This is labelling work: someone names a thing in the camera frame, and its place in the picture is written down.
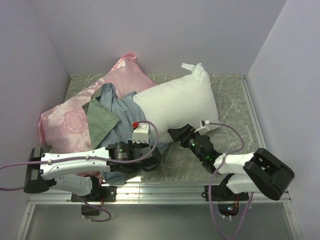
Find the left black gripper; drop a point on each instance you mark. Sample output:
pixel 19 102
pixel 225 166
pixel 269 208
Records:
pixel 132 145

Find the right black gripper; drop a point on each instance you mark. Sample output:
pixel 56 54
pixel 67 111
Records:
pixel 182 134

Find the white pillow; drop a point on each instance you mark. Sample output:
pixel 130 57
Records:
pixel 178 102

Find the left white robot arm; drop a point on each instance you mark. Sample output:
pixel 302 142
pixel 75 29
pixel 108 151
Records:
pixel 81 173

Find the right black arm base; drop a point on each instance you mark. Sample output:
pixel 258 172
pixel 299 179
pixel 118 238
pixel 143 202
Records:
pixel 226 204

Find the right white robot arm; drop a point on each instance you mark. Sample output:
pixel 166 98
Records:
pixel 256 172

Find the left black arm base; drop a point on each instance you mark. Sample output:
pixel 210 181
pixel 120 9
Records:
pixel 105 194

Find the pink satin rose pillow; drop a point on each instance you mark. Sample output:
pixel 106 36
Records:
pixel 64 128

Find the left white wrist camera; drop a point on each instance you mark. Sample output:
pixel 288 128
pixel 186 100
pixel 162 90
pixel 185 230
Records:
pixel 140 134

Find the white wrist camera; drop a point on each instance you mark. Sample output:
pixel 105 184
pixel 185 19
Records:
pixel 204 127
pixel 140 134

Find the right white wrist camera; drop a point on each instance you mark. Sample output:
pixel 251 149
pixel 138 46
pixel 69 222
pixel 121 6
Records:
pixel 204 127

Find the aluminium rail frame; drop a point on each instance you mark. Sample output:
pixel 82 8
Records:
pixel 152 212

